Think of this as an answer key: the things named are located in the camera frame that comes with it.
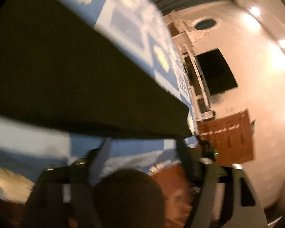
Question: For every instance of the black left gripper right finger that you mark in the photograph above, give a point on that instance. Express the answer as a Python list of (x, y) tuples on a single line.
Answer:
[(222, 196)]

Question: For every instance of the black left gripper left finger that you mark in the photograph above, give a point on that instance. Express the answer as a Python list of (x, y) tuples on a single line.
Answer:
[(65, 192)]

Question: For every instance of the black pants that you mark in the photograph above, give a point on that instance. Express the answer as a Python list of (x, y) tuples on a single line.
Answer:
[(57, 72)]

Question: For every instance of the brown wooden cabinet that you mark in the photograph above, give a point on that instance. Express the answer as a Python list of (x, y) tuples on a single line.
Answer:
[(231, 136)]

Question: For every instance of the white dressing table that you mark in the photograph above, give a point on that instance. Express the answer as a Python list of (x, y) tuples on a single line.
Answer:
[(184, 39)]

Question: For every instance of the oval white framed mirror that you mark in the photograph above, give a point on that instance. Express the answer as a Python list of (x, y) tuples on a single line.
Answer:
[(206, 23)]

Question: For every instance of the blue patterned bedsheet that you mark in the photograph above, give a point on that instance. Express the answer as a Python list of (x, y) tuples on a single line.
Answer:
[(137, 29)]

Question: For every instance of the black wall television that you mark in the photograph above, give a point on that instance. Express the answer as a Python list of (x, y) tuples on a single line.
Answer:
[(216, 72)]

